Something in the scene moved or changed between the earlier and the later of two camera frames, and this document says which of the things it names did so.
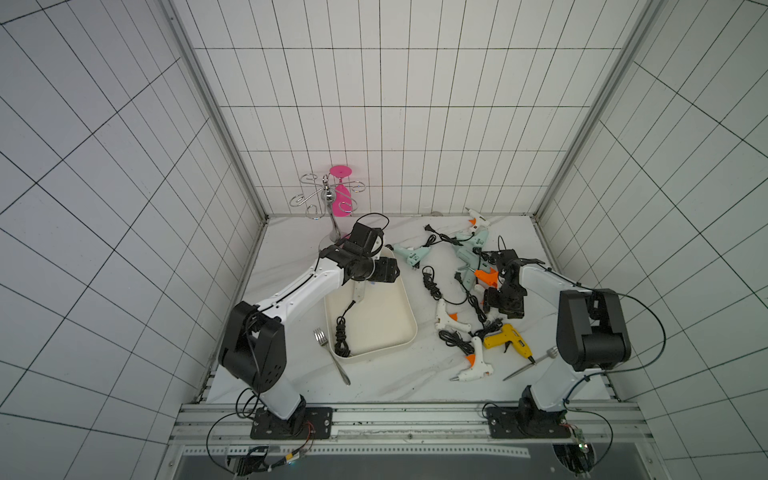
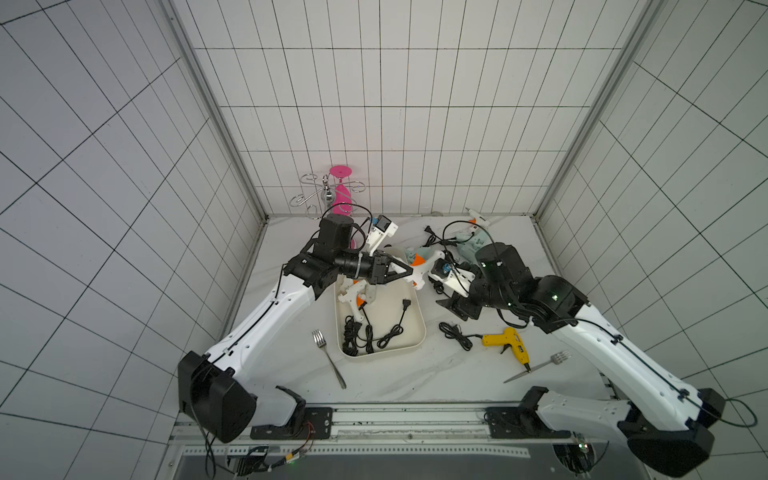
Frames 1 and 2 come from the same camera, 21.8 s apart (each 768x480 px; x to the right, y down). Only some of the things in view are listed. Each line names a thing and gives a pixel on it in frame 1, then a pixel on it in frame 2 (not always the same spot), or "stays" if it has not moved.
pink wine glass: (341, 197) stays
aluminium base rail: (226, 431) stays
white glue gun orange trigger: (478, 369) -> (420, 267)
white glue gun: (445, 320) -> (350, 290)
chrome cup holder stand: (319, 194) stays
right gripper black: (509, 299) -> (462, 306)
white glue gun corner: (477, 221) stays
